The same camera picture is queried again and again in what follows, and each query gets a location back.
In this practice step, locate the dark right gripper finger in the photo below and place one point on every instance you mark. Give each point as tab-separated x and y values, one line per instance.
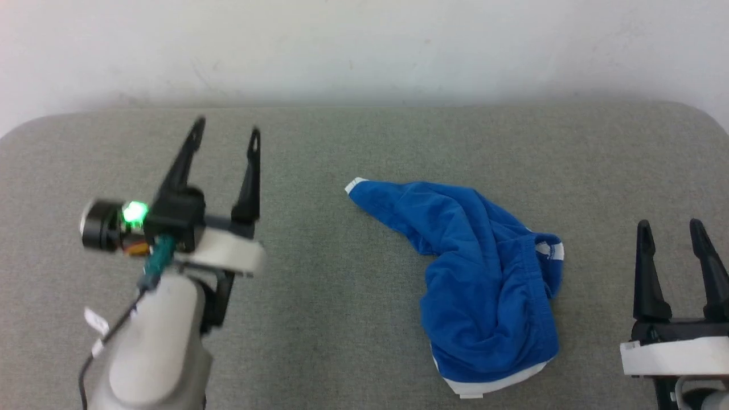
715	279
648	285

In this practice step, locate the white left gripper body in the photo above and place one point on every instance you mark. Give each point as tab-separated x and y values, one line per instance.
228	253

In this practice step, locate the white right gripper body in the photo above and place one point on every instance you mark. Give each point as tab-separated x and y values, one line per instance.
678	356

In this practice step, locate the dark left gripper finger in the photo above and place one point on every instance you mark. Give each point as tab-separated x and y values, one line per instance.
252	188
182	168

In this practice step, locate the blue basketball shorts white trim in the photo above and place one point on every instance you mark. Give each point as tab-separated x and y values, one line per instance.
478	285

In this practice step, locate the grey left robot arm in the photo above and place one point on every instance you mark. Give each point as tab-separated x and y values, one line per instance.
154	347

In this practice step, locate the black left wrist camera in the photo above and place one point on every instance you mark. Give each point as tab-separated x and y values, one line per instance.
176	216

